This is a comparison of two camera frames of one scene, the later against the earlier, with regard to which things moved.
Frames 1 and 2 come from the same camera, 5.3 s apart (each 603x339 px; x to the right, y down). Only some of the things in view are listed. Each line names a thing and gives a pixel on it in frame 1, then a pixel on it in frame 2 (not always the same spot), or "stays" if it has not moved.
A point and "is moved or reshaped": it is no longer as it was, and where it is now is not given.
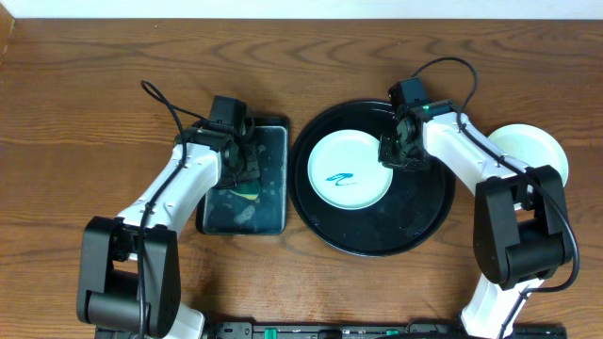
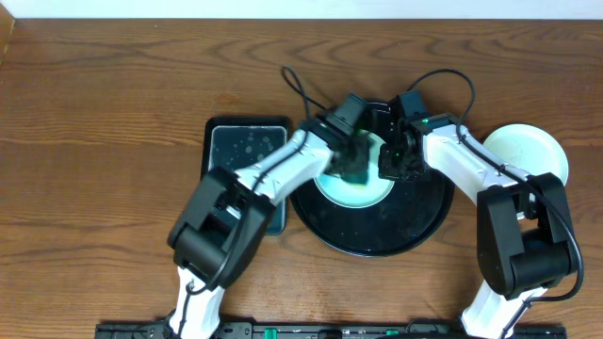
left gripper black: x=243 y=168 → x=351 y=160
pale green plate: x=531 y=147 stays
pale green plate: x=345 y=171 stays
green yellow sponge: x=248 y=188 is moved or reshaped
